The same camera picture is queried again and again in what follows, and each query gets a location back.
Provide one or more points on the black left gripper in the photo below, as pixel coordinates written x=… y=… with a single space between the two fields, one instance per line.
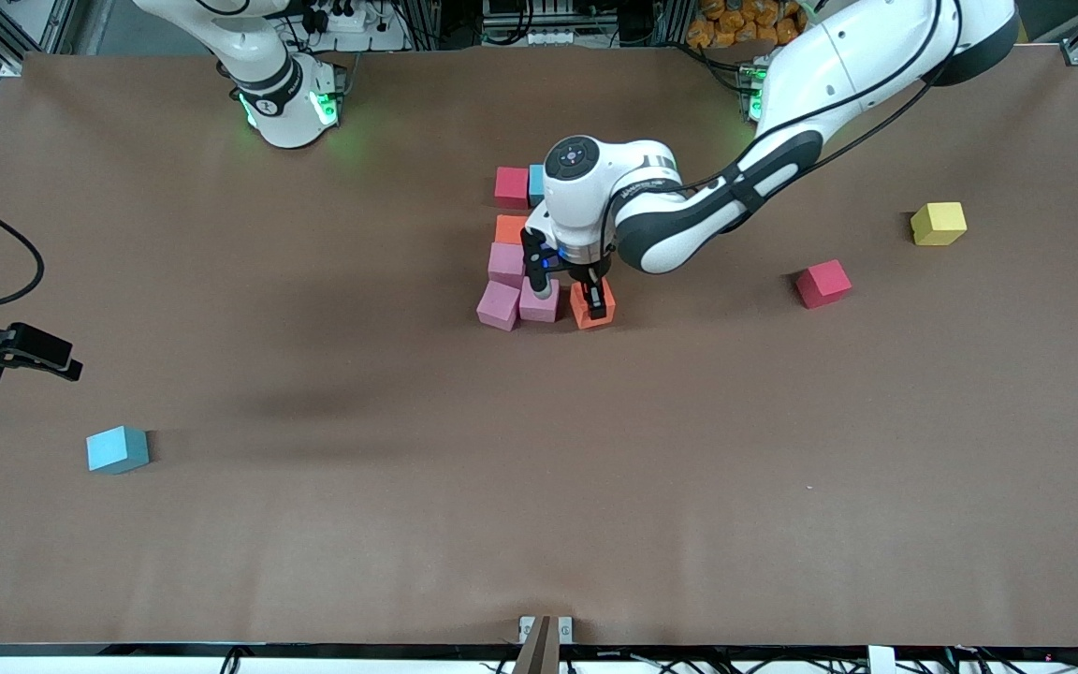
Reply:
x=588 y=277

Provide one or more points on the orange foam cube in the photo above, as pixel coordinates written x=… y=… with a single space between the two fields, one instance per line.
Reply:
x=578 y=314
x=509 y=227

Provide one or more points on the pink foam cube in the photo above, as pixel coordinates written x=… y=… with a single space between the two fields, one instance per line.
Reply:
x=505 y=264
x=531 y=312
x=499 y=304

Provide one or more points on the light blue foam cube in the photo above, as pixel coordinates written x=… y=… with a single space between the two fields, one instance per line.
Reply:
x=116 y=451
x=535 y=185

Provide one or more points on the red foam cube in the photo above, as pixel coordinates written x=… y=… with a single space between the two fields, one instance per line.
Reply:
x=511 y=187
x=823 y=284

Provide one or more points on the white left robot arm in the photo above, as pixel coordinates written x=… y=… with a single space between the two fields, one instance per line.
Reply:
x=586 y=206

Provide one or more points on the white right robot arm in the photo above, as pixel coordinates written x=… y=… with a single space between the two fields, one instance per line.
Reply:
x=277 y=84

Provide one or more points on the brown table cover sheet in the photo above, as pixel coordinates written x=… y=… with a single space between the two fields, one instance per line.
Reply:
x=539 y=524

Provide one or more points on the white socket strip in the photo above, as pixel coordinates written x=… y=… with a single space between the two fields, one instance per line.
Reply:
x=539 y=37

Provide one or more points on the bag of orange items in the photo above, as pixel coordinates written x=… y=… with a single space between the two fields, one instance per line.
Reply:
x=735 y=23

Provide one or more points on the yellow foam cube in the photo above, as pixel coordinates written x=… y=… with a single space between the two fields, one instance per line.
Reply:
x=938 y=223

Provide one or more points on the white power strip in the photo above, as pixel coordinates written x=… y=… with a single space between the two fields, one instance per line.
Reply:
x=349 y=19

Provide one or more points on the small white block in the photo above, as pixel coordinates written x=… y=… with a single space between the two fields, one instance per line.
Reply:
x=881 y=660

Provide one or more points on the grey metal bracket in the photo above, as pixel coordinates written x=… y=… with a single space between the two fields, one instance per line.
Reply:
x=526 y=629

